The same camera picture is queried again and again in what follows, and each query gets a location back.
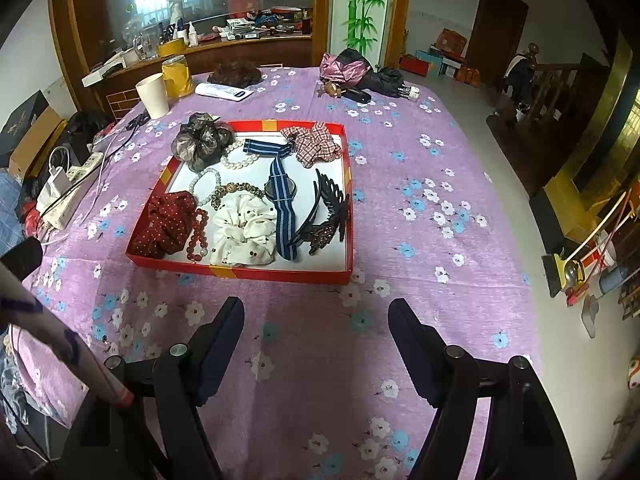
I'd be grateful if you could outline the yellow plastic jar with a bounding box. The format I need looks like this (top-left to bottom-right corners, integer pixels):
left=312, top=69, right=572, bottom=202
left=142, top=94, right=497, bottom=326
left=162, top=54, right=194, bottom=101

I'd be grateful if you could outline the pale green bead bracelet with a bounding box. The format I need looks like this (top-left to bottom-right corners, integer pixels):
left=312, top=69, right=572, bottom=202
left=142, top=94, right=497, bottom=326
left=188, top=166, right=222, bottom=207

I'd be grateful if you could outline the white printed scrunchie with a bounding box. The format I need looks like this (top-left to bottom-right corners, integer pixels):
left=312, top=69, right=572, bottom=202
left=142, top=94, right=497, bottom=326
left=209, top=191, right=277, bottom=266

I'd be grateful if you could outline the wooden counter shelf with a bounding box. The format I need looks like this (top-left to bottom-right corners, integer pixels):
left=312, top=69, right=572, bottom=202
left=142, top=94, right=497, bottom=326
left=86, top=35, right=312, bottom=113

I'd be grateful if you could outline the brown bead bracelet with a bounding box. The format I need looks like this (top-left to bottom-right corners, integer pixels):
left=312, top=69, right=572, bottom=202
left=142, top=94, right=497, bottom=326
left=209, top=181, right=266, bottom=212

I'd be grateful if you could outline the dark red polka-dot scrunchie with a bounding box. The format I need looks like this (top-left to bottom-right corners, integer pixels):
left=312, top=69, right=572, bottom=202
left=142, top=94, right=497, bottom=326
left=130, top=191, right=198, bottom=259

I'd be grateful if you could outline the red bead bracelet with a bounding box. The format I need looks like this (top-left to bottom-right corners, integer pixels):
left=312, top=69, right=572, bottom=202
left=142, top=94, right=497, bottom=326
left=185, top=206, right=211, bottom=264

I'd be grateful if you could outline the white power strip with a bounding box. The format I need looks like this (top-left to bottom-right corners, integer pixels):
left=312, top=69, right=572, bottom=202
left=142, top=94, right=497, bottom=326
left=36, top=148, right=104, bottom=230

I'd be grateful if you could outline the brown hair wig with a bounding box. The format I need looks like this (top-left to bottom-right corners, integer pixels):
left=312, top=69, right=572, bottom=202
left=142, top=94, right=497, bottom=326
left=207, top=60, right=262, bottom=89

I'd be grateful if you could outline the white cable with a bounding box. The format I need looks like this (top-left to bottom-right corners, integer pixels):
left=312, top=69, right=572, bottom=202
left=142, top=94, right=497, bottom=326
left=39, top=123, right=141, bottom=246

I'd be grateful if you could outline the red tray box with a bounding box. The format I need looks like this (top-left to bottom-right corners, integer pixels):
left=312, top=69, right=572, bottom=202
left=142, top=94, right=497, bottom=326
left=126, top=119, right=354, bottom=285

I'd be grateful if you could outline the black hair claw clip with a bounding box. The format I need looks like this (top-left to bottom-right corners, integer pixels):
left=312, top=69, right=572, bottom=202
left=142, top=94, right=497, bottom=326
left=306, top=170, right=350, bottom=256

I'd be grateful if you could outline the pink striped cloth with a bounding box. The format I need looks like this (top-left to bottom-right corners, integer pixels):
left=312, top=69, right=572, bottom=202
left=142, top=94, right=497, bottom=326
left=319, top=53, right=370, bottom=87

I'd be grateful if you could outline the red plaid scrunchie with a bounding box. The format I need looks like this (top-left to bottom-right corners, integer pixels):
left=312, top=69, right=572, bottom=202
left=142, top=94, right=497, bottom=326
left=280, top=122, right=342, bottom=169

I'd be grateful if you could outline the white pearl bracelet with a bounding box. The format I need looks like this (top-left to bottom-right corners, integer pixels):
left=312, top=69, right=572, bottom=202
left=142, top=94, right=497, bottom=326
left=219, top=138, right=262, bottom=172

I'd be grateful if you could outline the white paper cup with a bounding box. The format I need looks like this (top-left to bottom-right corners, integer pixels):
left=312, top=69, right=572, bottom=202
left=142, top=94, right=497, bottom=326
left=136, top=73, right=169, bottom=119

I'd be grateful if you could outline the blue striped watch strap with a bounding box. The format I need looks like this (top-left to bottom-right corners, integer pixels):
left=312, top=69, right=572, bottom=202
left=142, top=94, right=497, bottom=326
left=242, top=138, right=300, bottom=262

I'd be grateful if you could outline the white remote control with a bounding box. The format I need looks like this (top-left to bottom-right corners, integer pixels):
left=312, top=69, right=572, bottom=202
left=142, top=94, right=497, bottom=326
left=194, top=82, right=254, bottom=102

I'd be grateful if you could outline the white spray bottle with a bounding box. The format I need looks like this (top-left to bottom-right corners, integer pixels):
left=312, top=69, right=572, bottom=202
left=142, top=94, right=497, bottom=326
left=188, top=22, right=198, bottom=47

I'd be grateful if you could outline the black headband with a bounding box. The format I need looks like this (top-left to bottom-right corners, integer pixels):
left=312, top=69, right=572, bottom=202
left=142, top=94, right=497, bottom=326
left=288, top=181, right=321, bottom=247

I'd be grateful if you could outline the black organza scrunchie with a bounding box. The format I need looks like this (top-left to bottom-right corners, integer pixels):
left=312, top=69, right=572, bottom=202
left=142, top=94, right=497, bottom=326
left=171, top=113, right=235, bottom=174

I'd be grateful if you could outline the cardboard box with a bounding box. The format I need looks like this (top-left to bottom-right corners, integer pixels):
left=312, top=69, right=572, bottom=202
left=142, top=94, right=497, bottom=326
left=8, top=106, right=67, bottom=184

